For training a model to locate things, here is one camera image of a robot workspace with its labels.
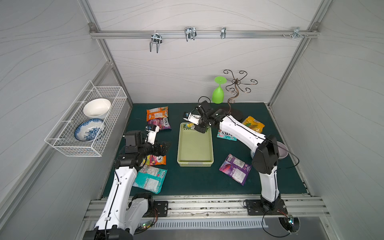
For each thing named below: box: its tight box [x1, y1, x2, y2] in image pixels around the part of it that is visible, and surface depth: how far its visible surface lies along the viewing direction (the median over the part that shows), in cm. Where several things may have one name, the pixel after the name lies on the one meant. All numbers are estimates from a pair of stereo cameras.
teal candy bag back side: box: [132, 164, 168, 194], surface depth 84 cm
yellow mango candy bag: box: [242, 115, 265, 133], surface depth 106 cm
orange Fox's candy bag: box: [146, 106, 169, 122], surface depth 113 cm
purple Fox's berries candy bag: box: [147, 117, 172, 130], surface depth 109 cm
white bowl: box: [83, 98, 112, 119], surface depth 71 cm
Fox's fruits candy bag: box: [139, 154, 167, 167], surface depth 91 cm
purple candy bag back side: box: [219, 153, 253, 186], surface depth 86 cm
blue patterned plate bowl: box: [74, 118, 106, 142], surface depth 65 cm
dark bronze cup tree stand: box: [223, 69, 258, 115], surface depth 92 cm
